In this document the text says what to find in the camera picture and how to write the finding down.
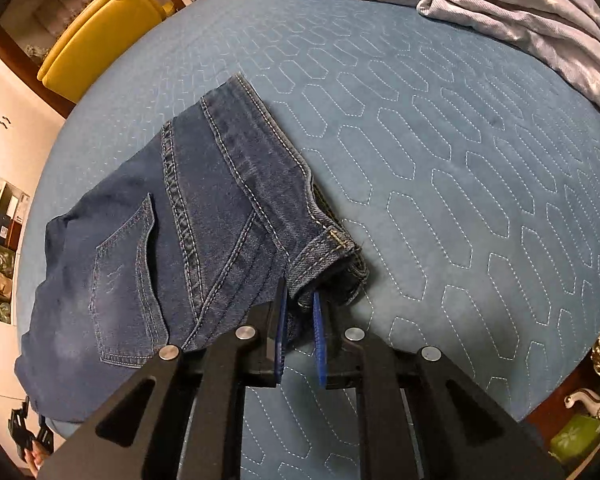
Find brown handbag on shelf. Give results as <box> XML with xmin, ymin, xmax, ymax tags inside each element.
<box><xmin>0</xmin><ymin>272</ymin><xmax>12</xmax><ymax>302</ymax></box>

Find dark blue denim jeans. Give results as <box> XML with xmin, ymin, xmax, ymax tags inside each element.
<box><xmin>15</xmin><ymin>74</ymin><xmax>368</xmax><ymax>424</ymax></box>

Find yellow armchair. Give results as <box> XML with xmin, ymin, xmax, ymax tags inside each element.
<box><xmin>36</xmin><ymin>0</ymin><xmax>175</xmax><ymax>103</ymax></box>

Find white built-in wardrobe unit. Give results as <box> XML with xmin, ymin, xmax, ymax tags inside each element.
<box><xmin>0</xmin><ymin>59</ymin><xmax>65</xmax><ymax>468</ymax></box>

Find blue quilted bed mattress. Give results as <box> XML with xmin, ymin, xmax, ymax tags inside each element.
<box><xmin>18</xmin><ymin>0</ymin><xmax>600</xmax><ymax>479</ymax></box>

